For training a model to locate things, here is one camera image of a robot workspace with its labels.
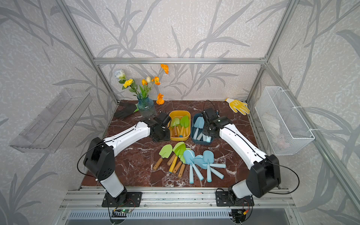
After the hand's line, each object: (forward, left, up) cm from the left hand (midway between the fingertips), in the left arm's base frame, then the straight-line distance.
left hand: (168, 139), depth 87 cm
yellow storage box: (+24, -6, -4) cm, 25 cm away
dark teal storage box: (+12, -16, -6) cm, 21 cm away
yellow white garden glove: (+38, -54, -9) cm, 67 cm away
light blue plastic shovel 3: (+15, -20, -6) cm, 26 cm away
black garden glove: (+33, +36, -10) cm, 50 cm away
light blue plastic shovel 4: (+6, -21, -7) cm, 22 cm away
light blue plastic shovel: (-9, -13, -8) cm, 18 cm away
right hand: (+3, -24, +7) cm, 25 cm away
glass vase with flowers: (+27, +19, +3) cm, 33 cm away
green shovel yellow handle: (-3, -7, -7) cm, 10 cm away
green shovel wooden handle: (-9, -9, -8) cm, 15 cm away
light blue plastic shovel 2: (-9, -25, -7) cm, 28 cm away
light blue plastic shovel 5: (+4, -25, -6) cm, 26 cm away
